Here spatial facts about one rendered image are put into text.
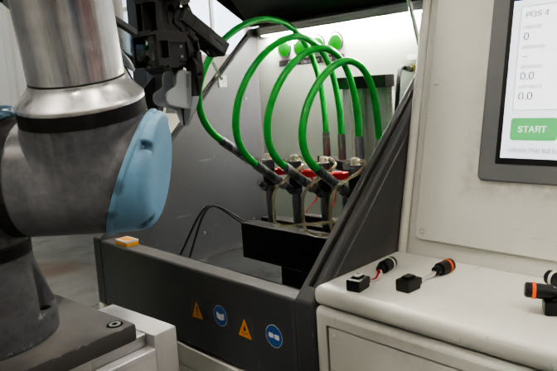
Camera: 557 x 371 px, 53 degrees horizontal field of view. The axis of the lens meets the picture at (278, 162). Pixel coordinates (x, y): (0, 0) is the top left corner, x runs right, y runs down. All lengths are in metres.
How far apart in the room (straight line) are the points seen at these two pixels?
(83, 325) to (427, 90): 0.67
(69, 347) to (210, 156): 1.00
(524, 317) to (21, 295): 0.56
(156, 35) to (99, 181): 0.42
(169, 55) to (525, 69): 0.54
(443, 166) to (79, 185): 0.63
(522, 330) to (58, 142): 0.54
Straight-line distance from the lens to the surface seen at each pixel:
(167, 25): 0.93
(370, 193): 0.94
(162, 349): 0.72
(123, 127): 0.51
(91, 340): 0.61
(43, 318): 0.63
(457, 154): 0.97
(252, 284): 0.97
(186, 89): 0.93
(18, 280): 0.61
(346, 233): 0.91
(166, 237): 1.47
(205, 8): 7.18
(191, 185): 1.50
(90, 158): 0.51
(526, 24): 0.96
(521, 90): 0.94
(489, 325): 0.74
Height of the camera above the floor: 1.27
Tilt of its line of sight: 7 degrees down
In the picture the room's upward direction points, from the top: 4 degrees counter-clockwise
